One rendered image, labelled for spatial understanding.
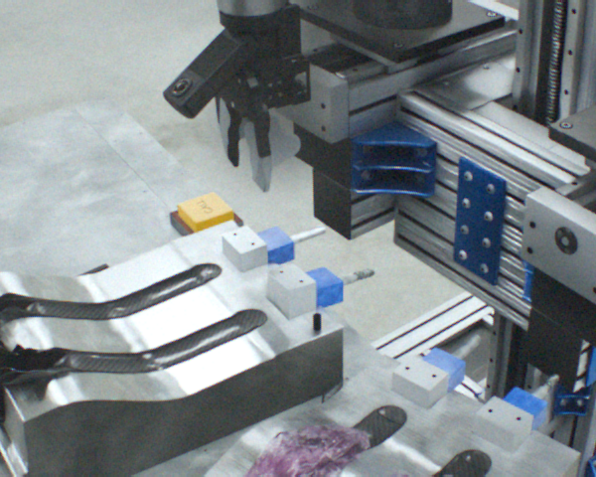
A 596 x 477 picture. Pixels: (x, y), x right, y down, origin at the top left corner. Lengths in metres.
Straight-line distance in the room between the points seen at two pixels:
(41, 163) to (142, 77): 2.19
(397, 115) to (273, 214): 1.49
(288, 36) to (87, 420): 0.47
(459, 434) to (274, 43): 0.47
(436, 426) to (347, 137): 0.55
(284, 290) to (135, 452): 0.25
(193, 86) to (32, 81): 2.90
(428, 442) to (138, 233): 0.61
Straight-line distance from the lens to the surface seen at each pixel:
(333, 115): 1.47
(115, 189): 1.62
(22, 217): 1.60
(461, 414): 1.12
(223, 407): 1.14
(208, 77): 1.11
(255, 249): 1.25
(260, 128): 1.14
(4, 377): 1.08
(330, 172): 1.57
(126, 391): 1.09
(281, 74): 1.15
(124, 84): 3.85
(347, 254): 2.83
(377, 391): 1.14
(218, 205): 1.48
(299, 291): 1.17
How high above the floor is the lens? 1.63
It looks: 35 degrees down
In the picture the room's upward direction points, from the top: 2 degrees counter-clockwise
